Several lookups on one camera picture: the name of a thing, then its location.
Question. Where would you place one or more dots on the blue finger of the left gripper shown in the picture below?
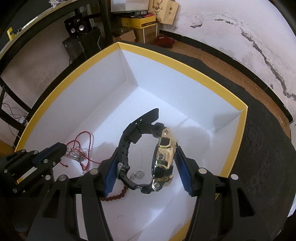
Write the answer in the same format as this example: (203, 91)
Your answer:
(53, 153)

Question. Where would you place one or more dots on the yellow black storage box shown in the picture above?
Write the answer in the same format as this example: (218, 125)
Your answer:
(139, 23)

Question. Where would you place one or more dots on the white paper shopping bag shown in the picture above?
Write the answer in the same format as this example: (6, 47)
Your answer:
(129, 5)

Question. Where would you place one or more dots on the red cloth on floor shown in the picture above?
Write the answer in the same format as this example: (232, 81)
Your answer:
(164, 42)

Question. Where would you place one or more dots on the black patterned table cloth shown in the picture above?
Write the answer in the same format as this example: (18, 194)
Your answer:
(266, 158)

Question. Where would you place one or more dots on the brown paper shopping bag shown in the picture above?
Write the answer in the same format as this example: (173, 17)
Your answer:
(164, 10)

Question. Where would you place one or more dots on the yellow white cardboard box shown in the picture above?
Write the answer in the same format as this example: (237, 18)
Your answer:
(114, 88)

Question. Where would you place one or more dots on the black speaker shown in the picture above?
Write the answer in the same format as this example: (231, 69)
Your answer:
(77, 25)

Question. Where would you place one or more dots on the gold black wrist watch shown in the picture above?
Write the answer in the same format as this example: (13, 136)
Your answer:
(161, 160)

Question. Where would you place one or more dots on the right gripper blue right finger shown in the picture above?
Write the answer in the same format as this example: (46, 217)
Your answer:
(240, 219)

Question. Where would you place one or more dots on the small silver ring pendant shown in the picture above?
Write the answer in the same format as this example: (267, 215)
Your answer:
(137, 175)

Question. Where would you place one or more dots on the dark wooden desk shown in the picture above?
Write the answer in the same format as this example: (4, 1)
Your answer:
(42, 54)

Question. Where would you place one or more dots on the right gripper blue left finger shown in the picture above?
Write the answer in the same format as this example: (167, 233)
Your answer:
(57, 216)

